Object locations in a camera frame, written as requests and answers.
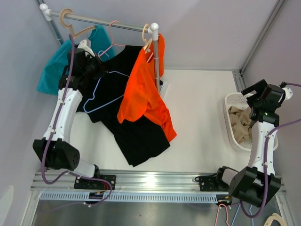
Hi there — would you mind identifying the black t shirt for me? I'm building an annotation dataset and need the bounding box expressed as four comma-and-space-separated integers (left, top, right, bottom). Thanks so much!
77, 46, 170, 167

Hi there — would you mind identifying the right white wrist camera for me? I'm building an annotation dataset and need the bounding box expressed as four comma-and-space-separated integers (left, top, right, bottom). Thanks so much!
279, 81, 293, 104

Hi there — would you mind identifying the beige wooden hanger left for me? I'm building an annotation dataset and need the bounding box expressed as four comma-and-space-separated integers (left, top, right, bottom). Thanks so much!
59, 8, 96, 39

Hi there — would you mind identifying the aluminium mounting rail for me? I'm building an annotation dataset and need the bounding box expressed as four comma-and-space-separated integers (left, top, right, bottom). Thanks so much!
31, 170, 230, 203

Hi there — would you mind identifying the light blue wire hanger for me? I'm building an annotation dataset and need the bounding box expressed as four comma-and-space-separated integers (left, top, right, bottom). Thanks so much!
83, 51, 129, 113

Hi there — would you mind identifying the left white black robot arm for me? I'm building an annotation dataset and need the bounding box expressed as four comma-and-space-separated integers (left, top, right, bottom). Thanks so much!
32, 47, 103, 189

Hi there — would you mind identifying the teal t shirt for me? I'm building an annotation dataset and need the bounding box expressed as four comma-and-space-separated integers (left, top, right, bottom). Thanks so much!
36, 25, 115, 96

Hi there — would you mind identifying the white plastic basket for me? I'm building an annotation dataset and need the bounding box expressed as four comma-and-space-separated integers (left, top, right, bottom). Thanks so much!
223, 92, 279, 151

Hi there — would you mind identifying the beige wooden hanger right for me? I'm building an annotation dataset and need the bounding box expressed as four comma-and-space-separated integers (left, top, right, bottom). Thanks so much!
142, 24, 154, 63

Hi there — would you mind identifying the pink hanger on floor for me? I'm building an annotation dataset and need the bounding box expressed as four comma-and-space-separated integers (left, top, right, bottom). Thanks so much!
214, 203, 230, 226

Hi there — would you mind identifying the orange t shirt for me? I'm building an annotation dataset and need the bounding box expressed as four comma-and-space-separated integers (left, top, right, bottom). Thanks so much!
117, 46, 176, 142

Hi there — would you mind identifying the beige t shirt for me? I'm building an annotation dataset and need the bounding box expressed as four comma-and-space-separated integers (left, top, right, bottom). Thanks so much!
228, 106, 253, 144

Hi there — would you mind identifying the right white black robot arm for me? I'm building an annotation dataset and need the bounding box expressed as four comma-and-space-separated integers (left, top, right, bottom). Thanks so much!
214, 79, 286, 207

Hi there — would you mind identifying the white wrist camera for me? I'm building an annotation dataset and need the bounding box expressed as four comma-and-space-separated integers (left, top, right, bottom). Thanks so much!
279, 81, 293, 104
77, 39, 95, 57

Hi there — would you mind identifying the blue hanger on floor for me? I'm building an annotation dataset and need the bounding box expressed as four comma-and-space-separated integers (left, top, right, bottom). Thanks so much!
230, 203, 256, 226

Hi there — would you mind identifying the pink wire hanger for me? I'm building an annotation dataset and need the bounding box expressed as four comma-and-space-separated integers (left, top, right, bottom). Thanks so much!
98, 20, 127, 57

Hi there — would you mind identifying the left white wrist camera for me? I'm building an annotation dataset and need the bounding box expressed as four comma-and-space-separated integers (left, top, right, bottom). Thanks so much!
77, 39, 95, 57

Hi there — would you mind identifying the beige wooden hanger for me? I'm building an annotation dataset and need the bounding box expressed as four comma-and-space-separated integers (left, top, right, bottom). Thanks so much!
59, 8, 96, 39
142, 24, 154, 63

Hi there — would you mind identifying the metal clothes rack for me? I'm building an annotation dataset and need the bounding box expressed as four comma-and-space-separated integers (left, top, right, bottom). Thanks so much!
39, 3, 168, 94

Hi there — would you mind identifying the wooden hanger on floor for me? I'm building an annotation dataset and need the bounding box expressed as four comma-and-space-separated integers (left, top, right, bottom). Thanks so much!
263, 213, 287, 226

